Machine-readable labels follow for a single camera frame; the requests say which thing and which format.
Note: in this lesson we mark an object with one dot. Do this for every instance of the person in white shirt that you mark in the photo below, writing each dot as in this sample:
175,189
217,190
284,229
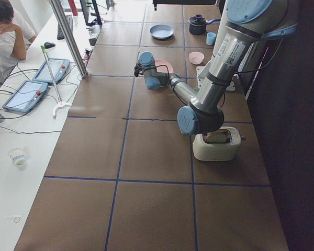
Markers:
16,36

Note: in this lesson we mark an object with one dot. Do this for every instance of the pink bowl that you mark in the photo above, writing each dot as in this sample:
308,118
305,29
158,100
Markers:
196,57

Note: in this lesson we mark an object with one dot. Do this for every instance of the reacher grabber stick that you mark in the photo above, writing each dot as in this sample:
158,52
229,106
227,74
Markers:
60,104

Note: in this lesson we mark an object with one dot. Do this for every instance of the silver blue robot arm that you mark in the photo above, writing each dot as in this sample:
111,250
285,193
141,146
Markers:
247,22

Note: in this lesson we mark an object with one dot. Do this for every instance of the cream toaster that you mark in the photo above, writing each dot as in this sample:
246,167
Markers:
218,151

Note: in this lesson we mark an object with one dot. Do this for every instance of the paper cup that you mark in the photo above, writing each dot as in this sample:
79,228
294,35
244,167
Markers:
18,158

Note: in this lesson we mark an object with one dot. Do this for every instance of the black monitor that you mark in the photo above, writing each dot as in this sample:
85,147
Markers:
91,13

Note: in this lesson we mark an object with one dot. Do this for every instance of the teach pendant tablet near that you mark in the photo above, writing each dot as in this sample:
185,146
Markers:
26,96

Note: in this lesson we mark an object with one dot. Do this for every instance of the blue plate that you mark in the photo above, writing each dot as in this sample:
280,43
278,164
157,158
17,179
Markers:
161,31

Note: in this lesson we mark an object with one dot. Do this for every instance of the bread slice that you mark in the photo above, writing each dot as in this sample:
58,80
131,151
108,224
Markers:
215,137

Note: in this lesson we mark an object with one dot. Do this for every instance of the teach pendant tablet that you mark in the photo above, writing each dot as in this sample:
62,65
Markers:
26,96
59,69

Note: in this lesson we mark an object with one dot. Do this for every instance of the black computer mouse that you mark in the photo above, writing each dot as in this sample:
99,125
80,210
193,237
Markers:
48,45

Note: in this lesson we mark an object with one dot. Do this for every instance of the pink plate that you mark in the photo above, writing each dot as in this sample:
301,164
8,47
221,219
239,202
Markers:
163,66

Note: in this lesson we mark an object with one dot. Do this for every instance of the blue cup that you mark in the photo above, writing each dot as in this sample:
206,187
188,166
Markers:
210,38

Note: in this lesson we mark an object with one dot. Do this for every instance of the blue saucepan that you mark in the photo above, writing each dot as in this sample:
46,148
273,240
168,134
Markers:
198,24

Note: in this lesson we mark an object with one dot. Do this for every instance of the aluminium frame post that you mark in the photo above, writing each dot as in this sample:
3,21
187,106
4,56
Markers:
60,16

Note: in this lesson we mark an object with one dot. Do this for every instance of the teach pendant tablet far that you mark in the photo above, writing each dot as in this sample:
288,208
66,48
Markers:
59,69

